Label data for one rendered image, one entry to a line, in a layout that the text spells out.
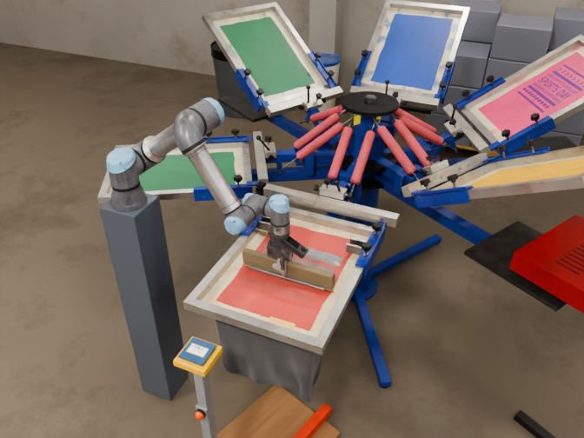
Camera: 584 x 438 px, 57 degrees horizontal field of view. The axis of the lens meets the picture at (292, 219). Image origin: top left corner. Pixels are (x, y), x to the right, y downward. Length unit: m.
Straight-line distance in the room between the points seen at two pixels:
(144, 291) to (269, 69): 1.76
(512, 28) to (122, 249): 3.62
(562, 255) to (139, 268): 1.77
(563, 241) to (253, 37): 2.33
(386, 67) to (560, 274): 2.03
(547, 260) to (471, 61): 2.95
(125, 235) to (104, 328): 1.28
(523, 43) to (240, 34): 2.37
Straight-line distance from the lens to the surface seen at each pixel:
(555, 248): 2.45
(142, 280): 2.52
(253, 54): 3.69
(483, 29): 5.40
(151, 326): 2.71
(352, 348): 3.31
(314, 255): 2.40
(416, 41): 3.96
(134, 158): 2.28
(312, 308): 2.15
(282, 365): 2.30
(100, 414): 3.17
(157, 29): 7.60
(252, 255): 2.26
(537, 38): 4.96
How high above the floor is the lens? 2.45
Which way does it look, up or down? 35 degrees down
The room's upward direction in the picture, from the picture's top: straight up
